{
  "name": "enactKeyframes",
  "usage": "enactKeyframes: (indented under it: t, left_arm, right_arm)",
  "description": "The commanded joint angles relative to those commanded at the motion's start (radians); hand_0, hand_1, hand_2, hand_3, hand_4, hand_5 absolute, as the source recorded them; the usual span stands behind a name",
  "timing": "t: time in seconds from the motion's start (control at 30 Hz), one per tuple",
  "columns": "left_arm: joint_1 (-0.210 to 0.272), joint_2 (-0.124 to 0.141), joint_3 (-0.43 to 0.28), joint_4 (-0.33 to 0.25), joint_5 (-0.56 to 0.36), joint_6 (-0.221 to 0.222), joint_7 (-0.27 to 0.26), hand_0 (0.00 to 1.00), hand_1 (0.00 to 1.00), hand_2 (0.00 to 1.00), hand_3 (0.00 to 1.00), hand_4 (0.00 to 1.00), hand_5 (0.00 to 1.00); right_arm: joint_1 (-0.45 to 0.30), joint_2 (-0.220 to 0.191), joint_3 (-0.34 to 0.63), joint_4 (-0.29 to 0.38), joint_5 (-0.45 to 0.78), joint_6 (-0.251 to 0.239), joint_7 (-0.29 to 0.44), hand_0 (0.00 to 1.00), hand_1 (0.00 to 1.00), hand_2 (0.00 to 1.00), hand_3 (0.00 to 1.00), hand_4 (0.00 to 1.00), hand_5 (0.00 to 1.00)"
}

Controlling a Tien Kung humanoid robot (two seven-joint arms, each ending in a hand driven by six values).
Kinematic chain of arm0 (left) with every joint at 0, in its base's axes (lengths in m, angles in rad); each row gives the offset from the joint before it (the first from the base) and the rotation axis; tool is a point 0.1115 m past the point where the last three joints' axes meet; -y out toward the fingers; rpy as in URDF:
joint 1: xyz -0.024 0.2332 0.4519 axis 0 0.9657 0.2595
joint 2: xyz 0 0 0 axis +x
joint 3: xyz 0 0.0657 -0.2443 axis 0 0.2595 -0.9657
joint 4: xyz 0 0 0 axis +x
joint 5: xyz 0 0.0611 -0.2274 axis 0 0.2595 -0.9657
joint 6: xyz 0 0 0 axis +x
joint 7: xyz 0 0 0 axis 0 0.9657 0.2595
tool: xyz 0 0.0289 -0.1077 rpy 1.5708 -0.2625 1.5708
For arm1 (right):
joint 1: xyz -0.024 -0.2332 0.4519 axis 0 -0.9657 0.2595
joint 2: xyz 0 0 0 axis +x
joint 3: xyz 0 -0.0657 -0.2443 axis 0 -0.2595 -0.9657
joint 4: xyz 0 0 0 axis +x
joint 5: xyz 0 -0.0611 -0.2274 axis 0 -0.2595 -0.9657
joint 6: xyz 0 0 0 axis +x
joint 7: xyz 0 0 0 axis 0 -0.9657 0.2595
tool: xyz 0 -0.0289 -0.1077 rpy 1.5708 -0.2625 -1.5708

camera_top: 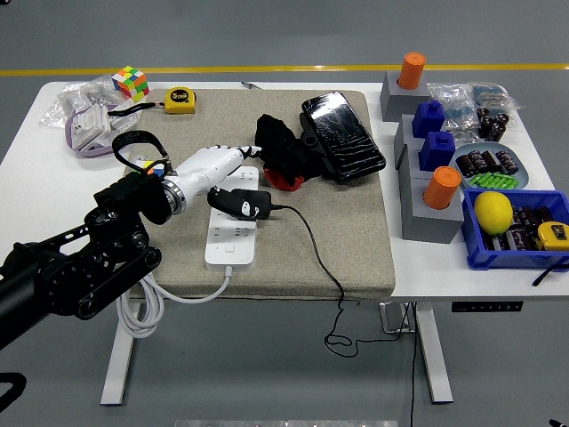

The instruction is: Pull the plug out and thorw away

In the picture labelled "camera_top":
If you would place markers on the black desk control panel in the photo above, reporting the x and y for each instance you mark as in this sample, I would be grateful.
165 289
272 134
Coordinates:
486 307

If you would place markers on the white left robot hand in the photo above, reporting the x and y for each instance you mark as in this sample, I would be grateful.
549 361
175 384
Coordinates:
204 166

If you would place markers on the grey-brown fabric mat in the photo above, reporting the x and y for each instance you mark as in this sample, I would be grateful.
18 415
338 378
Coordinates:
355 222

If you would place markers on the white table leg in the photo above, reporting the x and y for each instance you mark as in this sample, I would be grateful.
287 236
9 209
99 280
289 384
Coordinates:
433 356
120 369

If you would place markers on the blue plastic bin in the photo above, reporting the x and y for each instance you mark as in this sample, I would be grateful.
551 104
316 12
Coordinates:
489 262

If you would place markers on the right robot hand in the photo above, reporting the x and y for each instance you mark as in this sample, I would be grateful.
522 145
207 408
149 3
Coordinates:
561 424

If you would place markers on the black and red cloth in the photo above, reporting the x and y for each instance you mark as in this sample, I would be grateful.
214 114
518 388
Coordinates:
280 138

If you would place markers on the lilac tray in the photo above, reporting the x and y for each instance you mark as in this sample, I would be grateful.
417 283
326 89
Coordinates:
89 154

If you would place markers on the clear bag of white parts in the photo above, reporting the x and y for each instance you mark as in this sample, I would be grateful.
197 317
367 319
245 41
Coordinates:
75 100

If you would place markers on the metal bracket under table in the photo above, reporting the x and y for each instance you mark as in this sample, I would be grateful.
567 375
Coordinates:
391 318

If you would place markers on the blue square peg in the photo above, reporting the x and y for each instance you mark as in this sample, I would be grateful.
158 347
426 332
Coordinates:
438 151
429 120

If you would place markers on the orange cylinder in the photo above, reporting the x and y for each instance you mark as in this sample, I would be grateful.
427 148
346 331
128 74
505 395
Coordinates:
440 189
411 71

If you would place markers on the light blue plate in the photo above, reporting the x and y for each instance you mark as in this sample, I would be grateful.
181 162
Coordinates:
522 175

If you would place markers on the yellow tape measure black label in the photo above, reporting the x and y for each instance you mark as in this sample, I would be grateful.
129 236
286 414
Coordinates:
180 100

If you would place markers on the grey block with square hole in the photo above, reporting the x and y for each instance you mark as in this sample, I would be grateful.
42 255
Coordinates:
411 166
404 133

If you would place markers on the black phone holder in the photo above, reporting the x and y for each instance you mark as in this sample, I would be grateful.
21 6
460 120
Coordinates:
310 135

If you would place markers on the yellow lemon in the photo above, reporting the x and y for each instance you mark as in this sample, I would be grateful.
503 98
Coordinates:
492 213

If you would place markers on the colourful puzzle cube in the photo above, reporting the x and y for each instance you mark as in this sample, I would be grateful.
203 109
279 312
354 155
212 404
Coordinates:
149 164
131 82

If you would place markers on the green plastic connectors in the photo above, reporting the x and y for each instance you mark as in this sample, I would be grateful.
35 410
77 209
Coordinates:
493 181

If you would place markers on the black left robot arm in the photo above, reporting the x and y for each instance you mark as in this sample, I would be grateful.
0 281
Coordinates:
66 267

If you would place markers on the grey block with round hole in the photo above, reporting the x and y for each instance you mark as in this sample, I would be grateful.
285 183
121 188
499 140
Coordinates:
427 227
395 104

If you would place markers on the clear bag of blue parts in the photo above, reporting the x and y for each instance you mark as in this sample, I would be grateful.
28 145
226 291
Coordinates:
453 102
491 93

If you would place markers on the white ribbed plastic socket part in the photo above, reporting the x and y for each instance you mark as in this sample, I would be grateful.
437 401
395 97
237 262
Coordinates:
89 124

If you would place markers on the white plastic box part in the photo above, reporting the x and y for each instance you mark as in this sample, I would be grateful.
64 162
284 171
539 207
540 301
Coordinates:
126 124

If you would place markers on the black capacitor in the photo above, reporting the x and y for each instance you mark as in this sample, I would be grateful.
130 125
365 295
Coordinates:
483 115
519 237
497 133
491 161
523 217
542 215
507 162
466 164
504 121
478 160
495 242

